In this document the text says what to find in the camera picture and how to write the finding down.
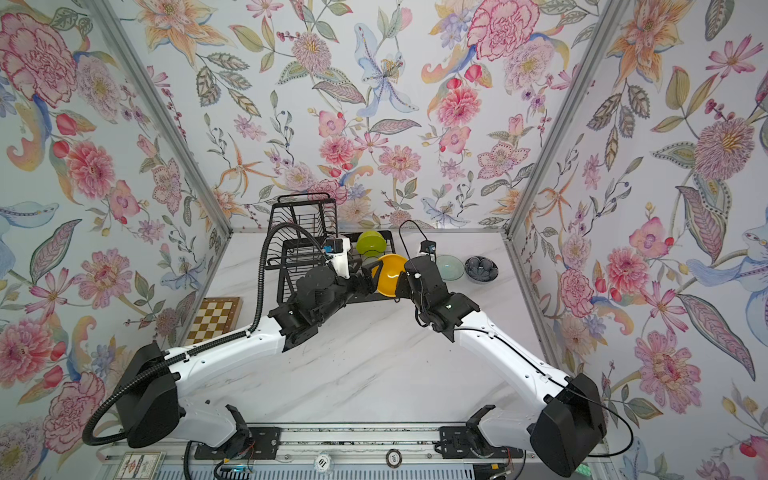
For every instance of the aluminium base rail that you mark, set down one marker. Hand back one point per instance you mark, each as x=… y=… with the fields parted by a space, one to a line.
x=326 y=451

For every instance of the pale celadon bowl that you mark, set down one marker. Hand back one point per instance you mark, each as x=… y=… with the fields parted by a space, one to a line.
x=450 y=267

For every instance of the wooden chessboard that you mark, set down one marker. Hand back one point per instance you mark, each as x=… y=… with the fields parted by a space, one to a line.
x=216 y=316

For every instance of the yellow bowl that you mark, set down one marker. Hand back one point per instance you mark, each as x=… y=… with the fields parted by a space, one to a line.
x=386 y=272

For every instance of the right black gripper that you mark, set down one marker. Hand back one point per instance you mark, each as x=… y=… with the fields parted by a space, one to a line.
x=402 y=290

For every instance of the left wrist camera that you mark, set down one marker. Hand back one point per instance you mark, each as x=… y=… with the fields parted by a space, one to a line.
x=337 y=250

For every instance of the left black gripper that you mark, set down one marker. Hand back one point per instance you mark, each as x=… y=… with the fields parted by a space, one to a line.
x=369 y=286

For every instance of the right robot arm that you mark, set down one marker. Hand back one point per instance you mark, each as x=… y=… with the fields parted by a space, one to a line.
x=561 y=417

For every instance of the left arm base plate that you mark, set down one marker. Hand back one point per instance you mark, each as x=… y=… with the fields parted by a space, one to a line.
x=261 y=443

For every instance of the dark blue grey bowl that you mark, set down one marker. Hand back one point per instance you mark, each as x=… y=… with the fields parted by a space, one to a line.
x=481 y=269

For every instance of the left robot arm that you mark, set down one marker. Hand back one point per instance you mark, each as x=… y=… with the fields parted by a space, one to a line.
x=164 y=394

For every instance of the black wire dish rack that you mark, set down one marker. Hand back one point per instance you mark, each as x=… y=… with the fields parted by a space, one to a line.
x=292 y=254

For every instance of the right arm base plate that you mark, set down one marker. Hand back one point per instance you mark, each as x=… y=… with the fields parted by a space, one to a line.
x=465 y=443

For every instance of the lime green bowl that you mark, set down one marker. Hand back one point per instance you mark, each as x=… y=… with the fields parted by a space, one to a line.
x=371 y=244

